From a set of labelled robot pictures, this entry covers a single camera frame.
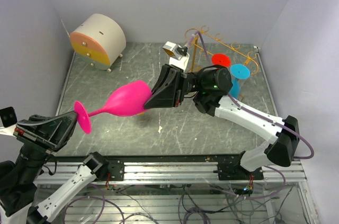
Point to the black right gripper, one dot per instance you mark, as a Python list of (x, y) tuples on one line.
[(168, 90)]

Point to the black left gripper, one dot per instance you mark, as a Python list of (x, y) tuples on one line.
[(47, 134)]

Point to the pink wine glass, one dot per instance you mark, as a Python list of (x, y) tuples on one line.
[(128, 100)]

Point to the red wine glass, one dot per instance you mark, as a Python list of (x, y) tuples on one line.
[(221, 60)]

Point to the blue wine glass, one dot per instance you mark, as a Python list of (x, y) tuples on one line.
[(239, 73)]

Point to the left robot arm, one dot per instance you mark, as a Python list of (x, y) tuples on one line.
[(18, 190)]

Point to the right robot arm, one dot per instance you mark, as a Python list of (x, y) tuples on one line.
[(211, 88)]

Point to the round beige drawer cabinet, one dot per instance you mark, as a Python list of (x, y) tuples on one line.
[(99, 41)]

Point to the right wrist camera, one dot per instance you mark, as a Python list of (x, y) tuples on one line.
[(178, 56)]

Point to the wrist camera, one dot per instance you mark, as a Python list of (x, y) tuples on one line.
[(8, 121), (178, 56)]

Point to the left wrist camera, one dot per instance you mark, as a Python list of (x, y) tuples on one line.
[(8, 121)]

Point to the gold wire wine glass rack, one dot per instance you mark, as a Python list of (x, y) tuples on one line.
[(205, 45)]

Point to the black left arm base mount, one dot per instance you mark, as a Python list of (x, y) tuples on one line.
[(115, 171)]

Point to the aluminium frame rail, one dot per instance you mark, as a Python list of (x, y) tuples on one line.
[(201, 172)]

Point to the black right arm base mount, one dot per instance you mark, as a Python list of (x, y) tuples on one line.
[(229, 169)]

